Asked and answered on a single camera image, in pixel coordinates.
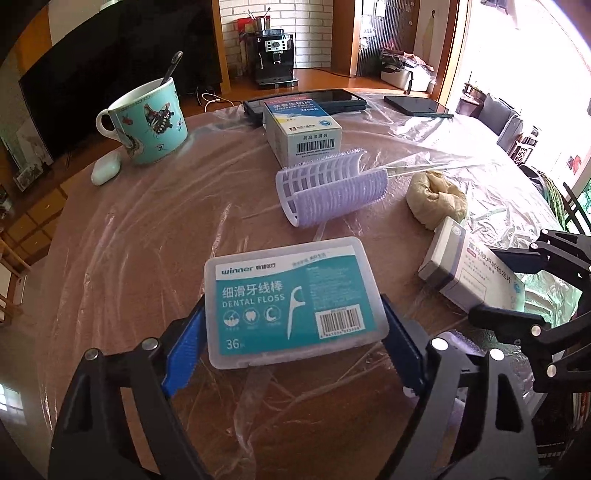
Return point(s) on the teal dental floss box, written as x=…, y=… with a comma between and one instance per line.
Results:
x=277, y=300

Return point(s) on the black coffee machine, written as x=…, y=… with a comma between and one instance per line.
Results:
x=272, y=60

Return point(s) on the green cloth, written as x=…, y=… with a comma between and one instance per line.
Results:
x=554, y=203

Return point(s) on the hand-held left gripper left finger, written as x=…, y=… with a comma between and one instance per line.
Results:
x=184, y=350

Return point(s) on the clear plastic table sheet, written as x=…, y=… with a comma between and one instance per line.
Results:
x=138, y=258

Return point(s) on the white storage container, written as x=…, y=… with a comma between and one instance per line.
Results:
x=401, y=79

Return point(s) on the crumpled dark bag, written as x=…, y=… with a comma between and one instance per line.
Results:
x=401, y=57

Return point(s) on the carved wooden side table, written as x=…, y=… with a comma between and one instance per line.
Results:
x=521, y=152

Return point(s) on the metal utensil cup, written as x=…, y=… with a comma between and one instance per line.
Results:
x=261, y=24

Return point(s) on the teal butterfly mug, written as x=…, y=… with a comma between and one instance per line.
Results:
x=147, y=124

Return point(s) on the red box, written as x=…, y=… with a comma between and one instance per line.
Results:
x=242, y=27

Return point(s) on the white earbud case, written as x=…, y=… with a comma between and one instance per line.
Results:
x=105, y=170

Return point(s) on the tablet in dark case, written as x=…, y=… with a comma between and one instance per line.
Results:
x=344, y=98

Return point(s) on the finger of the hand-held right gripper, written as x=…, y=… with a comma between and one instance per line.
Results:
x=512, y=261
x=489, y=318

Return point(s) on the black smartphone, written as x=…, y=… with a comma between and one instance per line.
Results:
x=415, y=105

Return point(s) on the grey armchair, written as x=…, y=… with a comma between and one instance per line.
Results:
x=498, y=120

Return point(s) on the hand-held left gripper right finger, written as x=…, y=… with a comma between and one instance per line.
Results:
x=406, y=350

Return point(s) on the black ribbed heater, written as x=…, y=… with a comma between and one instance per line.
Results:
x=369, y=62

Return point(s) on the giraffe picture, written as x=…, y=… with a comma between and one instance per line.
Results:
x=27, y=143

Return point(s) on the blue and white medicine box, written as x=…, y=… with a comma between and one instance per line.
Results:
x=300, y=134

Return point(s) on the dark metal spoon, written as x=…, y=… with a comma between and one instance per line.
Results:
x=173, y=62

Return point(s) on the floral picture frame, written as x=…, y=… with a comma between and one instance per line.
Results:
x=27, y=177

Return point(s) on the black flat screen television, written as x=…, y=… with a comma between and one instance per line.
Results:
x=92, y=69

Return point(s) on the lilac hair roller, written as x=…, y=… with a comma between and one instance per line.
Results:
x=323, y=194

